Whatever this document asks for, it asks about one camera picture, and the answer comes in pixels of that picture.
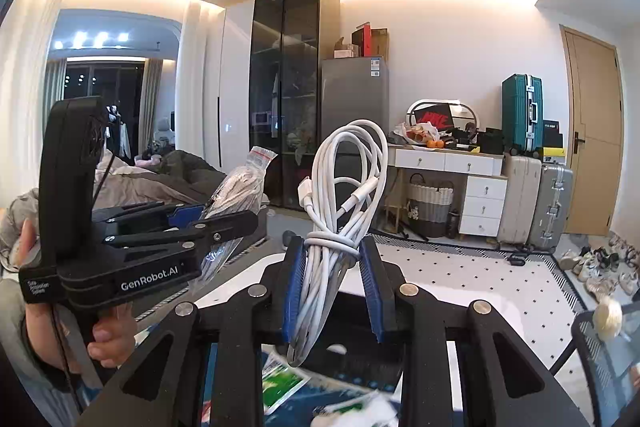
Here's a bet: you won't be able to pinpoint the bagged cream rope coil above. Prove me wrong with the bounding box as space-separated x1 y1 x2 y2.
186 146 278 295

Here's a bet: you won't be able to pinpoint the green white wipes packet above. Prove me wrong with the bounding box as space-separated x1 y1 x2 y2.
262 352 310 415

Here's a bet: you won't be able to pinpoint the white foam sheet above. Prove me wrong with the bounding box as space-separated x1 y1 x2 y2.
310 392 399 427

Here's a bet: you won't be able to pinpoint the white charging cable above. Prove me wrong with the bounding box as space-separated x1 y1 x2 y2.
285 118 391 368

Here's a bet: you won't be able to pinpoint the person left hand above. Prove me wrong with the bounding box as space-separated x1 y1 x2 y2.
12 218 139 371

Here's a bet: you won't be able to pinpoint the olive green duvet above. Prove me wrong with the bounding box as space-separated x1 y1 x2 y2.
151 150 226 204

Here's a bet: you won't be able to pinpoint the white dotted rug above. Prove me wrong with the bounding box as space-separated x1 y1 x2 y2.
374 234 586 366

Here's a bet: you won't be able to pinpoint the grey slipper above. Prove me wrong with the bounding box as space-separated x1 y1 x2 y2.
282 230 296 248

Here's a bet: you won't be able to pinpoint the glass side table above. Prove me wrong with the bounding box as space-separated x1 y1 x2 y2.
550 303 639 426

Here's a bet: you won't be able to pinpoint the cream plush toy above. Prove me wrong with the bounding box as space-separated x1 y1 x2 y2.
592 296 623 341

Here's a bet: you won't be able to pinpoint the blue desk mat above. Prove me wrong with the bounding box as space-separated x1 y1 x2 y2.
199 345 402 427

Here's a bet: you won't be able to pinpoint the silver hard suitcase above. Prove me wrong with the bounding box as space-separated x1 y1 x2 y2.
528 164 574 253

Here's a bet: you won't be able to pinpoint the black bottle under desk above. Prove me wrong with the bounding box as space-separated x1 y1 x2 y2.
447 210 460 239

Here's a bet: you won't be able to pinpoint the woven laundry basket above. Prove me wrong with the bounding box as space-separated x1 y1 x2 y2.
406 172 454 237

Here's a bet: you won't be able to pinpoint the white dressing table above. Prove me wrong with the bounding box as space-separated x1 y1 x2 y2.
390 146 506 239

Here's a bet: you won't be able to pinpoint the beige hard suitcase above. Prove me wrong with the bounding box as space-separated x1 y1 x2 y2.
497 155 542 245

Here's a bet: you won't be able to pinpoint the grey refrigerator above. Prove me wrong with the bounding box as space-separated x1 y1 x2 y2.
320 56 390 210

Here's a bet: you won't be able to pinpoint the black glass display cabinet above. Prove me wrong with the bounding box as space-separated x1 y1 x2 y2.
248 0 341 210

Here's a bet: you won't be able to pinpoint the cardboard boxes on fridge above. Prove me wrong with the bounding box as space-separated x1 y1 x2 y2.
333 22 390 61

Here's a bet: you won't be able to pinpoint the bag of oranges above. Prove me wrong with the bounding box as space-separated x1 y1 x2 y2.
393 122 445 148

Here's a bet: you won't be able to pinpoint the red black nike box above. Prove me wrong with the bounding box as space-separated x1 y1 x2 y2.
413 103 454 132

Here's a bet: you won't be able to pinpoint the oval vanity mirror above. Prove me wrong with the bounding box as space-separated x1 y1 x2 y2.
405 98 480 140

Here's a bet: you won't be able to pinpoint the teal hard suitcase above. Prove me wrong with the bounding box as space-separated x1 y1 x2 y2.
502 74 544 158

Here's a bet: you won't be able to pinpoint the beige wooden door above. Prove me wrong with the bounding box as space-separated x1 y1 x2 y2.
561 26 624 236

